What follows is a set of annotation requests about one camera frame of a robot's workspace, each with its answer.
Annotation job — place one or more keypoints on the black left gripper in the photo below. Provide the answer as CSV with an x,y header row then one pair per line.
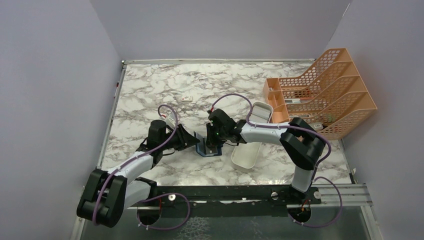
x,y
185,139

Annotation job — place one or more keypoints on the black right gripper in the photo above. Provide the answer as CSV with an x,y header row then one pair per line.
x,y
211,141

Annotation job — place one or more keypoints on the blue leather card holder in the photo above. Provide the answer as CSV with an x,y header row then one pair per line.
x,y
203,150

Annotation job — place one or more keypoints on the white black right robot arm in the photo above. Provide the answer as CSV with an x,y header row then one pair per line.
x,y
301,142

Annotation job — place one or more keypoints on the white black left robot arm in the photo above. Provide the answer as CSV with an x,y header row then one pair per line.
x,y
108,193

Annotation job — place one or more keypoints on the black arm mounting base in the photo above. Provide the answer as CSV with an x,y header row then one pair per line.
x,y
224,201

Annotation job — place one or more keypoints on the small white red card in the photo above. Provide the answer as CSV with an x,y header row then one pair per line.
x,y
187,99

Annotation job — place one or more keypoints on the stack of cards in tray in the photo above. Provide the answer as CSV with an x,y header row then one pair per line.
x,y
261,112

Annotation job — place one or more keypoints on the grey red box in organizer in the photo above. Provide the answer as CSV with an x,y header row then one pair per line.
x,y
317,126

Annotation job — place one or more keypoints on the orange mesh file organizer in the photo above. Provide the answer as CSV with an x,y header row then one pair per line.
x,y
330,92

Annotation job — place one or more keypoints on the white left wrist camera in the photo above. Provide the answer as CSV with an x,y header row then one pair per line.
x,y
169,120

